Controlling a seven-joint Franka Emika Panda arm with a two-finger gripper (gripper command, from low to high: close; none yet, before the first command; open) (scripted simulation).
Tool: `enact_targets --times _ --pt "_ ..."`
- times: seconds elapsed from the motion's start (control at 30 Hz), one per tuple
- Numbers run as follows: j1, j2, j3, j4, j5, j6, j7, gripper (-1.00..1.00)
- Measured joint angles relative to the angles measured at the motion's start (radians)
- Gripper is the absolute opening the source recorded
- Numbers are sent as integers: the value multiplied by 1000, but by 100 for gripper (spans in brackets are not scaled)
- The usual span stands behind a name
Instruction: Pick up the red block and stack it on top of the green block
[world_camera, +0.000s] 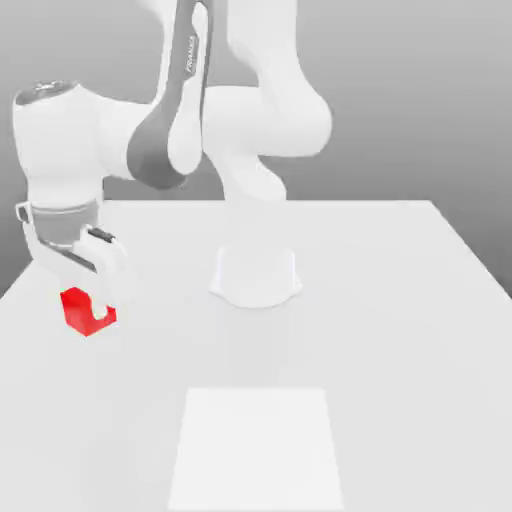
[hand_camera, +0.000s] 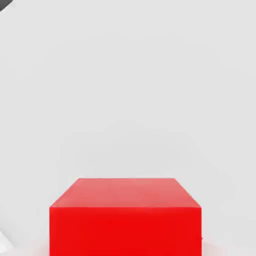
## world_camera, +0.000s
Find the small red cube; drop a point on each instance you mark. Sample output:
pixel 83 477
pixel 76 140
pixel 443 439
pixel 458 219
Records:
pixel 76 312

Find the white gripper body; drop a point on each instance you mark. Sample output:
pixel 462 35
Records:
pixel 68 270

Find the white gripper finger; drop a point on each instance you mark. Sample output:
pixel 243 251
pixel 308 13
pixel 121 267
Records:
pixel 100 308

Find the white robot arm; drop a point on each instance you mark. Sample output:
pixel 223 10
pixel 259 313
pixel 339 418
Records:
pixel 256 120

